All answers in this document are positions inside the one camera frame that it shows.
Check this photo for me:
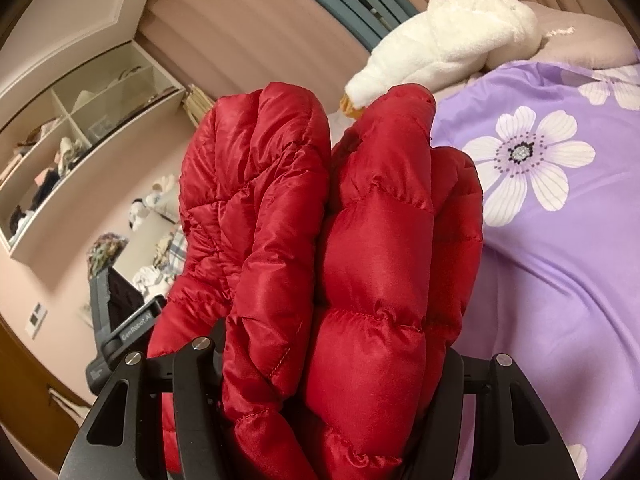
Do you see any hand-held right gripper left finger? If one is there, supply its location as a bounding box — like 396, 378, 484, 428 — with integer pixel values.
57, 320, 236, 480

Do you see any white plush goose toy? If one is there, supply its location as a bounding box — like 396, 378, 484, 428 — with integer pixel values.
340, 0, 543, 120

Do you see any floral cloth bundle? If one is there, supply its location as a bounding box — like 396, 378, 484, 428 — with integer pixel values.
87, 232, 132, 279

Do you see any beige curtain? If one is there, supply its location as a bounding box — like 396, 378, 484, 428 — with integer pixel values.
136, 0, 566, 111

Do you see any white wall shelf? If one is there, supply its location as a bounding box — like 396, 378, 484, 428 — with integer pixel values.
0, 40, 188, 266

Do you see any brown wooden door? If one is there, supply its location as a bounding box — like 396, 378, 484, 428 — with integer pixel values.
0, 322, 92, 443

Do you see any grey pillow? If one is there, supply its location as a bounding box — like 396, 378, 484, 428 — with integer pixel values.
485, 1, 640, 70

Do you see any white crumpled cloth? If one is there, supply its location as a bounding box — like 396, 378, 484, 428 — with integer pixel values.
132, 265, 174, 299

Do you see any plaid cloth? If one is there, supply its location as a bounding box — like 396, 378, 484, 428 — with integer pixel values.
152, 227, 189, 281

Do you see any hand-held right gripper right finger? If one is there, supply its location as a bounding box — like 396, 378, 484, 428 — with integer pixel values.
400, 346, 583, 480

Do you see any red down jacket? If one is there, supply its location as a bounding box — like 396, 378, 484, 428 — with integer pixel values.
146, 82, 485, 480

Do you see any purple floral duvet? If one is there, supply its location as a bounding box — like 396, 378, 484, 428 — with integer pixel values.
327, 60, 640, 480

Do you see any stack of books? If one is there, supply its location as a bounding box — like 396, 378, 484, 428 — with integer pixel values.
182, 84, 217, 122

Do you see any black and white plush dog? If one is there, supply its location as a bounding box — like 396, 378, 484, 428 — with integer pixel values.
130, 197, 152, 232

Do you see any white wall switch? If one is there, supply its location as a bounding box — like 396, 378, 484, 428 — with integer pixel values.
25, 302, 49, 341

